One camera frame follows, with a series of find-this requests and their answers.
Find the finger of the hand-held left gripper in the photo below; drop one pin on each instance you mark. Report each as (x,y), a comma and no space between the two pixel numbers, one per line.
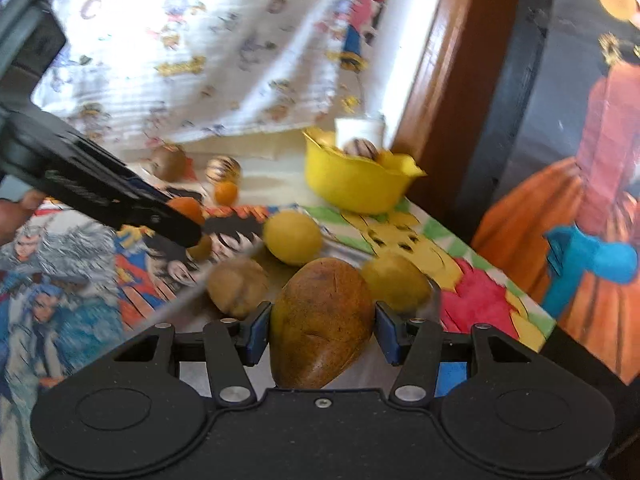
(170,227)
(142,187)

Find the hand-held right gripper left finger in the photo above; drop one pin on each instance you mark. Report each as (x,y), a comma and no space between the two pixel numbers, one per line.
(257,334)

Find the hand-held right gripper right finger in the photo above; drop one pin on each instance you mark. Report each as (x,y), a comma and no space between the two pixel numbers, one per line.
(387,334)

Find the small orange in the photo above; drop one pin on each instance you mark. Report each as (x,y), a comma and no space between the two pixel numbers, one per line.
(189,209)
(226,193)

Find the brown kiwi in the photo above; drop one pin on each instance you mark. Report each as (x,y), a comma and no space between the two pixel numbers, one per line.
(169,162)

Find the small brown round fruit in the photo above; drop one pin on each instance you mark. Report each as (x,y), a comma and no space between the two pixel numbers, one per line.
(202,250)

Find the grey metal tray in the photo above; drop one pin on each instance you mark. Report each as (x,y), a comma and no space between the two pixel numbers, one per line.
(272,284)

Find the striped pepino melon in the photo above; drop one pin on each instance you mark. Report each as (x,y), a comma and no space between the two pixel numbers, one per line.
(359,148)
(235,285)
(223,170)

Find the brown-green mango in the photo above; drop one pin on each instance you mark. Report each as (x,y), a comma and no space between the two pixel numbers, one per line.
(320,320)

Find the yellow lemon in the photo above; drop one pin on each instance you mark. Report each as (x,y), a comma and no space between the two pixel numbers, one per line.
(292,237)

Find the person's left hand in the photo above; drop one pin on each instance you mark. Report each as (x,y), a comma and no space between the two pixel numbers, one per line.
(17,217)

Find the anime printed table sheet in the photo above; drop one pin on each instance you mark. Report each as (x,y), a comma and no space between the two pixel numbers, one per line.
(75,285)

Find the yellow flower-shaped bowl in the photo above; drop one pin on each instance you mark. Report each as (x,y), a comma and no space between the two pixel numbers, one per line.
(350,185)

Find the white cartoon printed blanket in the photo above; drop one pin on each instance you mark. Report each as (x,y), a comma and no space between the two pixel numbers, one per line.
(200,35)

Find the yellow flower sprig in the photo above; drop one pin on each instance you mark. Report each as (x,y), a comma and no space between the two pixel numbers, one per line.
(350,102)

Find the wooden door frame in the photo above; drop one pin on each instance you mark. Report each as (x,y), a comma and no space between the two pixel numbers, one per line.
(450,85)

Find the cartoon wall sticker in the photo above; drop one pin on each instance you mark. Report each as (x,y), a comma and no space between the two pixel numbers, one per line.
(362,10)

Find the wall poster orange dress figure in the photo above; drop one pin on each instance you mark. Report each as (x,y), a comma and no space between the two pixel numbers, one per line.
(600,135)

